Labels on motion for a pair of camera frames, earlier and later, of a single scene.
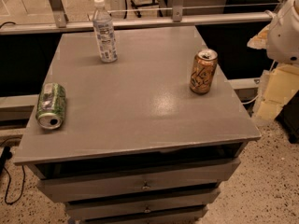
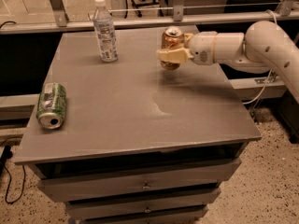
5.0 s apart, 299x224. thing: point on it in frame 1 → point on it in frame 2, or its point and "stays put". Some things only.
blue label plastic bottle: [105, 35] stays put
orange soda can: [203, 71] → [173, 37]
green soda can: [51, 105] stays put
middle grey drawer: [148, 206] stays put
